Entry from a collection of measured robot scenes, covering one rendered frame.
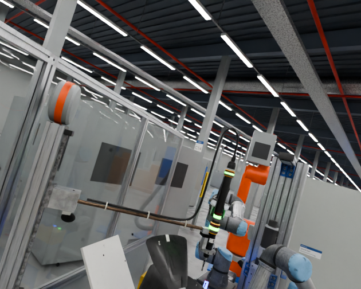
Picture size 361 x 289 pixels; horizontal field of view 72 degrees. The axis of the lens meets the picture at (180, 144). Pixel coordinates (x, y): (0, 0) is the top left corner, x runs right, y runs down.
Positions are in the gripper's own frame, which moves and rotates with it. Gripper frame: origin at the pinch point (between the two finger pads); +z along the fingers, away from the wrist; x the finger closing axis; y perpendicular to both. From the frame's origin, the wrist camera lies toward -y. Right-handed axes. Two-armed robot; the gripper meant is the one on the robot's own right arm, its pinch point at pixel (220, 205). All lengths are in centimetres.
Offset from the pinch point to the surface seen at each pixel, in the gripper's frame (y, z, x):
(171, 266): 31.5, -0.1, 13.1
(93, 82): -37, 3, 73
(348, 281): 53, -158, -144
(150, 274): 25.1, 26.9, 17.0
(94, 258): 34, 13, 43
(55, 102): -21, 36, 63
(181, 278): 34.6, 0.2, 7.4
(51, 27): -166, -256, 338
